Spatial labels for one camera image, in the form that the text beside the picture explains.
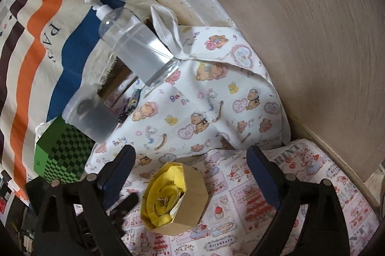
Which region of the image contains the translucent plastic cup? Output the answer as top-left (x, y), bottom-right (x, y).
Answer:
top-left (61, 85), bottom-right (119, 144)

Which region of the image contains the bear print cloth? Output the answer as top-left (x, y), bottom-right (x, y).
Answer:
top-left (85, 5), bottom-right (290, 179)

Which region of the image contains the octagonal cardboard jewelry box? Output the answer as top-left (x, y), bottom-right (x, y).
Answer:
top-left (140, 162), bottom-right (209, 236)

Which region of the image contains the green checkered box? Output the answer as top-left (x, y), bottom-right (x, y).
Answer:
top-left (34, 116), bottom-right (95, 184)

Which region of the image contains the striped Paris blanket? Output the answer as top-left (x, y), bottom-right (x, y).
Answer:
top-left (1, 0), bottom-right (155, 201)

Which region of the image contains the Christmas print cloth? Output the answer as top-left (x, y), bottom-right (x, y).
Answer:
top-left (119, 139), bottom-right (380, 255)

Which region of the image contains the yellow cloth lining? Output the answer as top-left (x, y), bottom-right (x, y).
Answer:
top-left (141, 163), bottom-right (187, 229)

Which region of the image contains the clear spray bottle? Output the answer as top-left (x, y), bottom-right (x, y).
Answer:
top-left (85, 0), bottom-right (180, 87)

